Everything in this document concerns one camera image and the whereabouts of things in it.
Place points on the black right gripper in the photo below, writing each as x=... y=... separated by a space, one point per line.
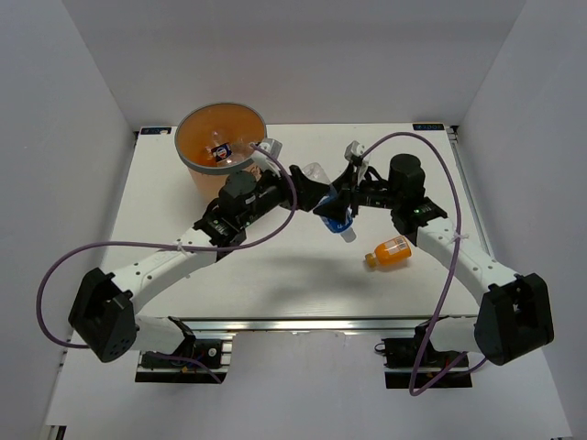
x=335 y=208

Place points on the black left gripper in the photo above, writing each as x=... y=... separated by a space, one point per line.
x=308 y=192

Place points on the clear bottle with blue label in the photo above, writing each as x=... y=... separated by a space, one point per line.
x=336 y=219

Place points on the orange juice bottle with barcode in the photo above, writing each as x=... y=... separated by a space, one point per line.
x=388 y=253

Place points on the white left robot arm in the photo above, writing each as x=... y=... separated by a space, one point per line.
x=106 y=310

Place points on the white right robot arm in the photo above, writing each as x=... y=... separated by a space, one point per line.
x=514 y=315

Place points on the blue label bottle inside bin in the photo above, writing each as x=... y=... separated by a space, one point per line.
x=222 y=154

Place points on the orange cylindrical bin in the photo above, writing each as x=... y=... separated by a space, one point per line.
x=212 y=125

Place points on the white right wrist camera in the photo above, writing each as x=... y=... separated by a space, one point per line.
x=355 y=154

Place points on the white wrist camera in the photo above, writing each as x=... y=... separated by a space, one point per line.
x=355 y=154
x=265 y=155

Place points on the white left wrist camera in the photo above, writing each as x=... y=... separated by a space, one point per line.
x=265 y=155

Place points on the aluminium table front rail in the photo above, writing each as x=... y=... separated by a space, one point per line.
x=376 y=323

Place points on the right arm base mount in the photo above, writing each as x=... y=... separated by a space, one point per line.
x=399 y=356

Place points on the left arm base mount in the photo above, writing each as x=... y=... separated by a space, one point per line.
x=207 y=362

